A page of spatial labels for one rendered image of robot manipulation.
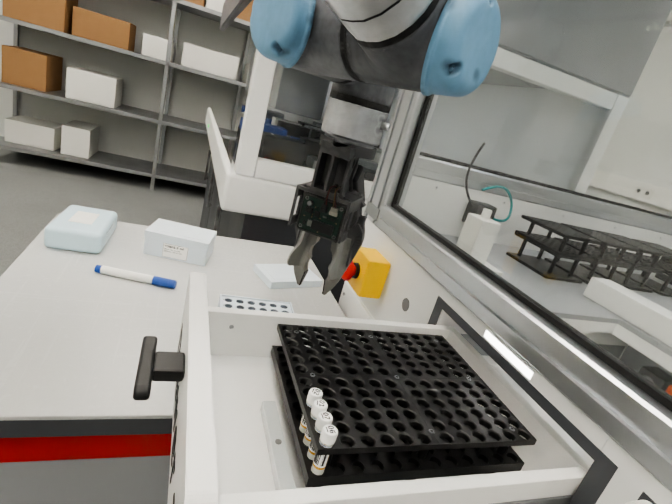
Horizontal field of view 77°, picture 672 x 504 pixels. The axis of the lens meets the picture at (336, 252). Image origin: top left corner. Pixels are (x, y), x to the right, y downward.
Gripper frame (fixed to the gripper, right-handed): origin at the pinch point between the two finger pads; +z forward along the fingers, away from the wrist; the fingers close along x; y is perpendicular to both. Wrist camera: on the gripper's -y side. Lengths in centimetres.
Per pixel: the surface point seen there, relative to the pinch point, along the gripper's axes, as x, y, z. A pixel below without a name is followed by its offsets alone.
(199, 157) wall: -232, -320, 63
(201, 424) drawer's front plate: 4.0, 34.3, -2.6
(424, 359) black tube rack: 17.4, 9.6, 0.2
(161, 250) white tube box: -36.7, -14.6, 12.9
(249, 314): -2.9, 14.1, 0.9
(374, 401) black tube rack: 13.8, 20.7, 0.2
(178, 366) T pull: -1.9, 28.5, -0.8
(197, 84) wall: -243, -314, -5
